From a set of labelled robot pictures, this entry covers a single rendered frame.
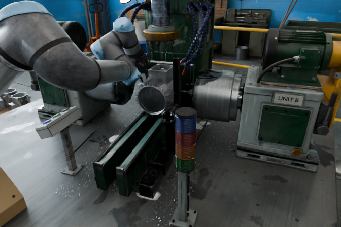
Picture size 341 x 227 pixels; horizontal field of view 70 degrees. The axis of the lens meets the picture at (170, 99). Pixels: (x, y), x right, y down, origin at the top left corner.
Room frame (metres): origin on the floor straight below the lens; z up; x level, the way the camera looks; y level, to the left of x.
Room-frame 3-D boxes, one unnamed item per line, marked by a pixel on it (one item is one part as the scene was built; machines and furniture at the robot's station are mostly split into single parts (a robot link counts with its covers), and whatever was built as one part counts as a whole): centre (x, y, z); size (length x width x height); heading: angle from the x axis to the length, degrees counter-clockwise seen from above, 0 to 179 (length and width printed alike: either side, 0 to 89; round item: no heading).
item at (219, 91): (1.09, -0.26, 1.04); 0.41 x 0.25 x 0.25; 70
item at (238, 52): (5.42, -1.62, 0.14); 0.30 x 0.30 x 0.27
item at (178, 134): (0.59, -0.04, 1.14); 0.06 x 0.06 x 0.04
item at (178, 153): (0.59, -0.04, 1.10); 0.06 x 0.06 x 0.04
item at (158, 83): (1.19, 0.06, 1.02); 0.20 x 0.19 x 0.19; 159
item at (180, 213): (0.59, -0.04, 1.01); 0.08 x 0.08 x 0.42; 70
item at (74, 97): (1.41, 0.61, 0.99); 0.35 x 0.31 x 0.37; 70
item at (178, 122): (0.59, -0.04, 1.19); 0.06 x 0.06 x 0.04
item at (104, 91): (1.32, 0.39, 1.04); 0.37 x 0.25 x 0.25; 70
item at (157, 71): (1.23, 0.04, 1.11); 0.12 x 0.11 x 0.07; 159
